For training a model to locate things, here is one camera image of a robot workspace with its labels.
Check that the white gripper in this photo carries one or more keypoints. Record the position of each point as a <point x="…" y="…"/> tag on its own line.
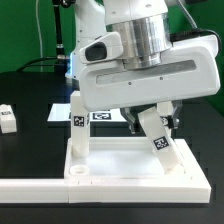
<point x="188" y="70"/>

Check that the white desk top tray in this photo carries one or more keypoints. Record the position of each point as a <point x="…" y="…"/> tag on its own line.
<point x="127" y="158"/>

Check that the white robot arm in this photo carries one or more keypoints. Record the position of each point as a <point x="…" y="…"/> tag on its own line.
<point x="131" y="53"/>

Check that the white L-shaped corner guide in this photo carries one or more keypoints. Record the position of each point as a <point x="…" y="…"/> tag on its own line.
<point x="191" y="187"/>

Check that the fiducial marker plate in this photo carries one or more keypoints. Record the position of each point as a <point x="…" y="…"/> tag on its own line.
<point x="61" y="112"/>

